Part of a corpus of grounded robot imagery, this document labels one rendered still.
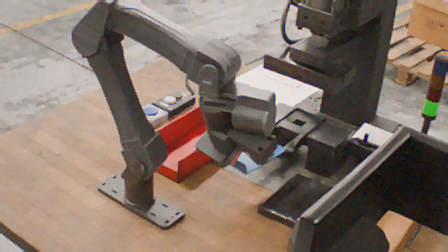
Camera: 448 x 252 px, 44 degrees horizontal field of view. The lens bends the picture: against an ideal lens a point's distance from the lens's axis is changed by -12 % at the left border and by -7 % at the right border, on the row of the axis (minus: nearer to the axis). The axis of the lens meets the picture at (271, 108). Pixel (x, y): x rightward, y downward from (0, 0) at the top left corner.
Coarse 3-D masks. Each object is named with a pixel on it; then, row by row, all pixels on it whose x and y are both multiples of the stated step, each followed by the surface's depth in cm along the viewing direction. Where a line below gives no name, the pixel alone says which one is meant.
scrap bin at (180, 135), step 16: (192, 112) 144; (160, 128) 135; (176, 128) 140; (192, 128) 147; (176, 144) 140; (192, 144) 141; (176, 160) 134; (192, 160) 129; (208, 160) 135; (176, 176) 126
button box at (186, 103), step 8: (184, 96) 156; (192, 96) 156; (152, 104) 151; (160, 104) 151; (168, 104) 151; (176, 104) 152; (184, 104) 153; (192, 104) 156; (168, 112) 149; (176, 112) 151; (184, 112) 154
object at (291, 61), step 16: (352, 32) 144; (368, 32) 144; (288, 48) 137; (304, 48) 127; (320, 48) 128; (336, 48) 129; (272, 64) 133; (288, 64) 130; (304, 64) 130; (320, 64) 125; (336, 64) 129; (304, 80) 130; (320, 80) 128; (336, 80) 125; (352, 80) 134
